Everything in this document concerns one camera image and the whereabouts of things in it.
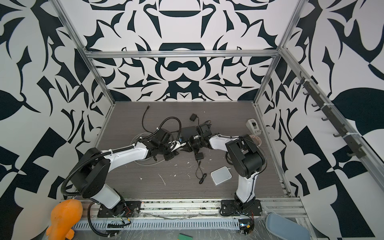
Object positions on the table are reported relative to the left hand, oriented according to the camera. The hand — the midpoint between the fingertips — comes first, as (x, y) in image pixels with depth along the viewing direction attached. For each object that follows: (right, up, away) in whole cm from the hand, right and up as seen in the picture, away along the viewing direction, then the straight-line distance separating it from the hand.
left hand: (177, 147), depth 89 cm
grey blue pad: (+51, -34, -20) cm, 65 cm away
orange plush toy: (-46, -25, -23) cm, 58 cm away
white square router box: (+24, -15, -5) cm, 29 cm away
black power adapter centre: (+13, -15, -3) cm, 20 cm away
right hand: (+2, 0, -2) cm, 3 cm away
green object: (+5, -35, -23) cm, 42 cm away
